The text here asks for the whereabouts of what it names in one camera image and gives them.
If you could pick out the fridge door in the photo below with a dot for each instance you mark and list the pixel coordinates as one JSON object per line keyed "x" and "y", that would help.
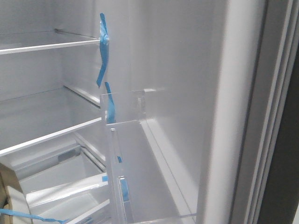
{"x": 215, "y": 75}

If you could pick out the blue tape on door bin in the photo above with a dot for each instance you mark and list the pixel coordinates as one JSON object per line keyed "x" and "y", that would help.
{"x": 124, "y": 189}

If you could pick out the clear door bin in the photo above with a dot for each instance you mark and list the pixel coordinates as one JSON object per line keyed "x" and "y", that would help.
{"x": 133, "y": 153}

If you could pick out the white fridge interior body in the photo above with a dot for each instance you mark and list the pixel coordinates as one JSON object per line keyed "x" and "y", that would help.
{"x": 75, "y": 68}

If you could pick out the lower glass fridge shelf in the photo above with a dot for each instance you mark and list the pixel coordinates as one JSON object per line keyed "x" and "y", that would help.
{"x": 32, "y": 119}

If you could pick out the glass fridge shelf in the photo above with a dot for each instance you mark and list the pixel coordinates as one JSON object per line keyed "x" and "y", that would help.
{"x": 32, "y": 119}
{"x": 35, "y": 41}

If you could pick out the upper glass fridge shelf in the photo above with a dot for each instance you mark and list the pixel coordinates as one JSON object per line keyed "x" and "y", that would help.
{"x": 35, "y": 41}

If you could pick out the middle blue tape strip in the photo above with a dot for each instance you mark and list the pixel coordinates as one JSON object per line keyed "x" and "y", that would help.
{"x": 111, "y": 107}

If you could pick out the blue tape strip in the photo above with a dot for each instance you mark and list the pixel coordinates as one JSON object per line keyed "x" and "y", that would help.
{"x": 111, "y": 107}
{"x": 104, "y": 49}

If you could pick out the upper blue tape strip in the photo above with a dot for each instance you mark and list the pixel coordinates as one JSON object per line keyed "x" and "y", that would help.
{"x": 104, "y": 49}

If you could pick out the clear crisper drawer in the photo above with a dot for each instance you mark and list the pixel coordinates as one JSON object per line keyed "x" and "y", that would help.
{"x": 71, "y": 186}

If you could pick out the brown cardboard piece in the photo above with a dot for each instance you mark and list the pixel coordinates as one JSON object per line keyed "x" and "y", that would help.
{"x": 11, "y": 193}

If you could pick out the bottom left blue tape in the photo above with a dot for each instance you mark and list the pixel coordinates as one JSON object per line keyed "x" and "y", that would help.
{"x": 30, "y": 216}

